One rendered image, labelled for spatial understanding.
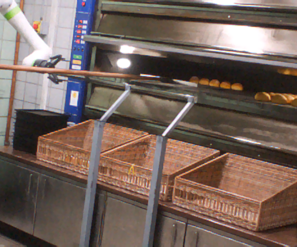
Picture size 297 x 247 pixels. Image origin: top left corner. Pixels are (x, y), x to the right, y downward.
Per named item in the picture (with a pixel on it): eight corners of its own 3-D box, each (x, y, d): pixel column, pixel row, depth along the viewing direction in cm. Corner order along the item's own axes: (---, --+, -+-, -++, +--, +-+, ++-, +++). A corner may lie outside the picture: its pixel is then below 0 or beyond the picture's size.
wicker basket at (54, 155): (86, 156, 467) (91, 118, 464) (145, 173, 431) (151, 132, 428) (34, 159, 430) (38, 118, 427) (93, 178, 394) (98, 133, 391)
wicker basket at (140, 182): (145, 174, 427) (151, 133, 424) (215, 195, 391) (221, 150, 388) (93, 179, 390) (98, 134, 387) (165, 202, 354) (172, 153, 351)
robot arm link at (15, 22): (4, 23, 426) (11, 18, 417) (17, 13, 432) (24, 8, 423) (39, 66, 435) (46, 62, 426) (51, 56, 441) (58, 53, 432)
